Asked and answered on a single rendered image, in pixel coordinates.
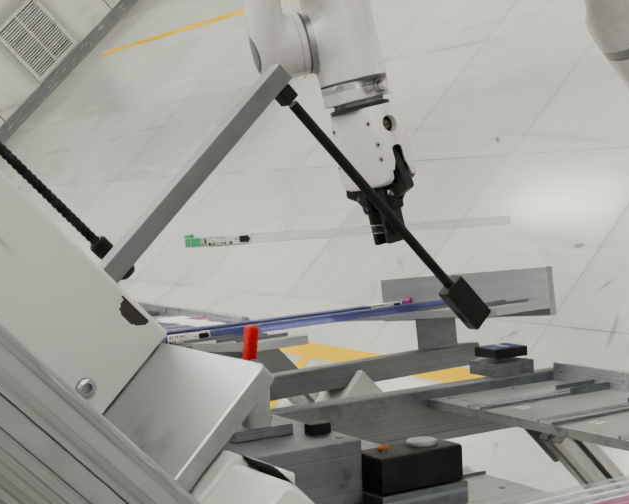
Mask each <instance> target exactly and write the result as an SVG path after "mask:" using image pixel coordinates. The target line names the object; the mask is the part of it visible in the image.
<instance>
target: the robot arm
mask: <svg viewBox="0 0 629 504"><path fill-rule="evenodd" d="M299 2H300V7H301V10H300V11H299V12H297V13H293V14H288V15H283V13H282V8H281V0H244V14H245V21H246V27H247V32H248V37H249V43H250V49H251V52H252V56H253V62H254V63H255V66H256V69H257V70H258V72H259V74H260V75H262V74H263V72H264V71H265V70H266V69H267V68H268V67H269V66H271V65H276V64H280V65H281V66H282V67H283V68H284V69H285V70H286V72H287V73H288V74H289V75H290V76H291V78H294V77H299V76H303V75H307V74H315V75H316V76H317V78H318V81H319V85H320V89H321V93H322V97H323V102H324V106H325V109H329V108H334V112H331V113H330V116H331V117H330V123H331V135H332V142H333V143H334V144H335V145H336V147H337V148H338V149H339V150H340V151H341V152H342V153H343V155H344V156H345V157H346V158H347V159H348V160H349V162H350V163H351V164H352V165H353V166H354V167H355V169H356V170H357V171H358V172H359V173H360V174H361V176H362V177H363V178H364V179H365V180H366V181H367V182H368V184H369V185H370V186H371V187H372V188H373V189H374V191H375V192H376V193H377V194H378V195H379V196H380V198H381V199H382V200H383V201H384V202H385V203H386V204H387V206H388V207H389V208H390V209H391V210H392V211H393V213H394V214H395V215H396V216H397V217H398V218H399V220H400V221H401V222H402V223H403V224H404V225H405V223H404V219H403V215H402V211H401V207H403V205H404V203H403V198H404V195H405V193H406V192H408V191H409V190H410V189H411V188H412V187H413V186H414V182H413V180H412V178H413V177H414V176H415V174H416V166H415V161H414V157H413V154H412V150H411V147H410V143H409V140H408V137H407V134H406V131H405V128H404V125H403V122H402V120H401V117H400V115H399V113H398V110H397V108H396V106H395V104H394V102H393V101H392V102H389V99H384V98H383V95H386V94H389V93H391V90H390V86H389V82H388V78H387V74H386V69H385V65H384V61H383V57H382V52H381V48H380V44H379V40H378V35H377V31H376V27H375V22H374V18H373V14H372V10H371V5H370V1H369V0H299ZM584 2H585V6H586V13H585V24H586V27H587V30H588V32H589V33H590V35H591V37H592V38H593V40H594V41H595V43H596V44H597V46H598V47H599V49H600V50H601V51H602V53H603V54H604V56H605V57H606V59H607V60H608V61H609V63H610V64H611V66H612V67H613V68H614V70H615V71H616V73H617V74H618V76H619V77H620V78H621V80H622V81H623V82H624V84H625V85H626V87H627V88H628V90H629V0H584ZM336 165H337V170H338V174H339V177H340V181H341V183H342V186H343V188H344V189H345V190H346V196H347V198H348V199H350V200H353V201H356V202H358V203H359V204H360V205H361V206H362V208H363V212H364V213H365V214H366V215H368V217H369V222H370V225H380V224H382V226H383V230H384V234H373V238H374V243H375V245H381V244H385V243H388V244H392V243H395V242H398V241H401V240H403V238H402V237H401V236H400V235H399V234H398V233H397V232H396V230H395V229H394V228H393V227H392V226H391V225H390V223H389V222H388V221H387V220H386V219H385V218H384V217H383V215H382V214H381V213H380V212H379V211H378V210H377V209H376V207H375V206H374V205H373V204H372V203H371V202H370V200H369V199H368V198H367V197H366V196H365V195H364V194H363V192H362V191H361V190H360V189H359V188H358V187H357V186H356V184H355V183H354V182H353V181H352V180H351V179H350V177H349V176H348V175H347V174H346V173H345V172H344V171H343V169H342V168H341V167H340V166H339V165H338V164H337V163H336ZM390 189H391V190H390ZM387 190H390V192H389V195H388V192H387Z"/></svg>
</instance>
